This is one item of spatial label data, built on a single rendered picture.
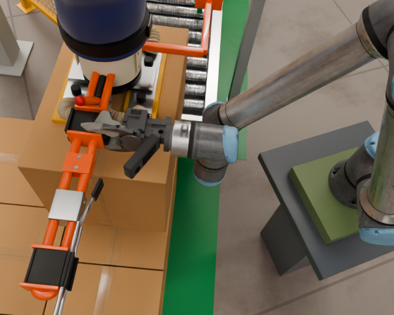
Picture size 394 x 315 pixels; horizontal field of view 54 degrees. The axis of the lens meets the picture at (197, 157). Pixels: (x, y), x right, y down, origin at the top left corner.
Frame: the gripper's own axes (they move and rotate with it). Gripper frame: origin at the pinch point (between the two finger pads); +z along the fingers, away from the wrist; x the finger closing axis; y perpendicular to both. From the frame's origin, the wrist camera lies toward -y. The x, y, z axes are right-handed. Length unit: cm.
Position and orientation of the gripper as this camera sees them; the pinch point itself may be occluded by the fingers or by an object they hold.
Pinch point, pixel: (87, 135)
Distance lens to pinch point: 97.9
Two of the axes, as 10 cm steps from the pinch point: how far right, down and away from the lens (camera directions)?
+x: 0.8, -4.8, -8.7
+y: 0.8, -8.7, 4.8
